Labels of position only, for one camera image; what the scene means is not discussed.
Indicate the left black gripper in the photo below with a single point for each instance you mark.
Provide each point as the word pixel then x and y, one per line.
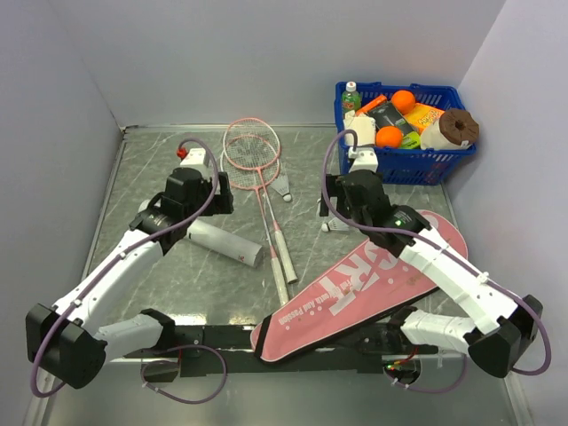
pixel 222 203

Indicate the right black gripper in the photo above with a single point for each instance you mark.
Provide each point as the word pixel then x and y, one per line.
pixel 335 190

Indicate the white shuttlecock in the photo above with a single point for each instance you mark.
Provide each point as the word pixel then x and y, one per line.
pixel 281 186
pixel 334 225

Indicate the white shuttlecock tube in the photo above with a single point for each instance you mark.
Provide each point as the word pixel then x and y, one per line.
pixel 225 243

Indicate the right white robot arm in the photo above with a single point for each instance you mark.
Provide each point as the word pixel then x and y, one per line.
pixel 498 326

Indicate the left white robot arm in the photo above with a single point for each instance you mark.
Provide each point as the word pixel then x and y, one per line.
pixel 69 339

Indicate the green small pack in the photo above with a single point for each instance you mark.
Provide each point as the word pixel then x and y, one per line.
pixel 411 140

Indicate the pink badminton racket upper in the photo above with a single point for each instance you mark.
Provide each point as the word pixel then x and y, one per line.
pixel 258 127

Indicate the orange fruit lower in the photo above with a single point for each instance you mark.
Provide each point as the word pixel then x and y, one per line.
pixel 389 136

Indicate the orange fruit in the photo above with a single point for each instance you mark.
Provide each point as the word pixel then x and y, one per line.
pixel 389 136
pixel 404 101

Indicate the white carton box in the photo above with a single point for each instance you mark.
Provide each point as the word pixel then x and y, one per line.
pixel 363 125

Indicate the black product box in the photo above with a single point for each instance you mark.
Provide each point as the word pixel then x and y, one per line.
pixel 386 115

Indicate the blue plastic basket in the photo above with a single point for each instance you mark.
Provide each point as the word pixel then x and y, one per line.
pixel 404 166

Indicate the pink racket cover bag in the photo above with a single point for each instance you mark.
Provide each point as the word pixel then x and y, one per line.
pixel 367 284

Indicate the green drink bottle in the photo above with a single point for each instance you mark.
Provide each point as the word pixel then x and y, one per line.
pixel 351 99

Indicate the orange thin box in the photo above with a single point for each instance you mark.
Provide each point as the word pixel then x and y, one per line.
pixel 371 105

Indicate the yellow snack box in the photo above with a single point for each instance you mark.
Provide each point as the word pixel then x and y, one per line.
pixel 422 116

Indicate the orange fruit upper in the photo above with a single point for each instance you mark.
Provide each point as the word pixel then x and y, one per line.
pixel 404 101

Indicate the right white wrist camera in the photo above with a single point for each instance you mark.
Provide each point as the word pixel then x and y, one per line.
pixel 363 158

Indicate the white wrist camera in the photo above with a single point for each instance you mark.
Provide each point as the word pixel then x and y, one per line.
pixel 363 158
pixel 194 158

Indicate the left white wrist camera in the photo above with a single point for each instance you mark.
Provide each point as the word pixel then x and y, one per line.
pixel 194 158

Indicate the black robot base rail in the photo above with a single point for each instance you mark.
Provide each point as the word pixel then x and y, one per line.
pixel 362 349

